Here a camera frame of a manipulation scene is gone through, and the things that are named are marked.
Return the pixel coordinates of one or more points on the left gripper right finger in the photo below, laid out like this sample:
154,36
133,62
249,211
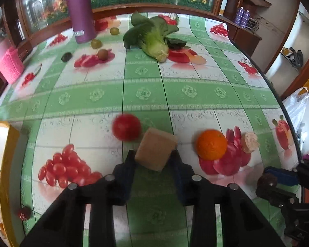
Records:
194,190

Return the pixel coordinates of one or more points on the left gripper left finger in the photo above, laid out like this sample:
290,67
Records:
111,190

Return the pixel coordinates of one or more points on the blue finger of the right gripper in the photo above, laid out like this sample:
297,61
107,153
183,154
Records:
277,197
284,177

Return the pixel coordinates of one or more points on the orange tangerine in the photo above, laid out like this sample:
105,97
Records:
211,145

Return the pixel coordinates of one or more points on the red strawberry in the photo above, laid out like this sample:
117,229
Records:
24,213

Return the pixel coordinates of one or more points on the dark purple plum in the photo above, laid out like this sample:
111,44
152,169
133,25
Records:
267,180

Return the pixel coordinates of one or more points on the red tomato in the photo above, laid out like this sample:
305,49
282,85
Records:
126,127

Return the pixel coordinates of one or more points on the white plastic bag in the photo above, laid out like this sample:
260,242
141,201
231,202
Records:
295,106

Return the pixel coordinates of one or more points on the yellow rimmed white tray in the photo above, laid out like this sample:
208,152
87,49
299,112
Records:
8,141

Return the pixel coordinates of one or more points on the brown green kiwi fruit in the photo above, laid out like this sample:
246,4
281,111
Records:
103,54

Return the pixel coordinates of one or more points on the small dark olive fruit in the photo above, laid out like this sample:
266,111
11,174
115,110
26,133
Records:
66,57

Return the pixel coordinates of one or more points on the green round fruit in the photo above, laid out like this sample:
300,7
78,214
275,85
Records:
96,44
114,31

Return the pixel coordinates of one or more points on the green bok choy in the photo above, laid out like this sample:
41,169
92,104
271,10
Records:
151,35

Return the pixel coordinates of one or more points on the purple striped bottles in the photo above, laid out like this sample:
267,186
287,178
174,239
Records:
242,17

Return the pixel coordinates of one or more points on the pink crochet covered jar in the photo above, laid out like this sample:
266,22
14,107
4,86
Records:
11,65

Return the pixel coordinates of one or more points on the purple thermos bottle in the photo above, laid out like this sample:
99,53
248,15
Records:
81,17

